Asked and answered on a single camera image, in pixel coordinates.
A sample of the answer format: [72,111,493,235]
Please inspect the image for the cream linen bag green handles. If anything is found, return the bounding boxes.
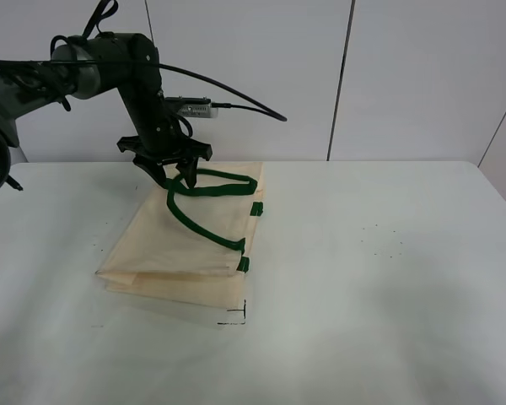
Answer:
[95,162,265,327]

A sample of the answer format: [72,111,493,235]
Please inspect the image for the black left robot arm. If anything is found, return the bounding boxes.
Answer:
[0,33,212,190]

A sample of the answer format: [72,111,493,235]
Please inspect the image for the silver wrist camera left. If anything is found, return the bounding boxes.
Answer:
[164,97,218,119]

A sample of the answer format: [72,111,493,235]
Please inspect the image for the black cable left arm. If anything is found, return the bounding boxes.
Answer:
[0,0,288,123]

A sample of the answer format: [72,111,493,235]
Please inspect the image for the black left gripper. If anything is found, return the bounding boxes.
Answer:
[117,90,213,189]

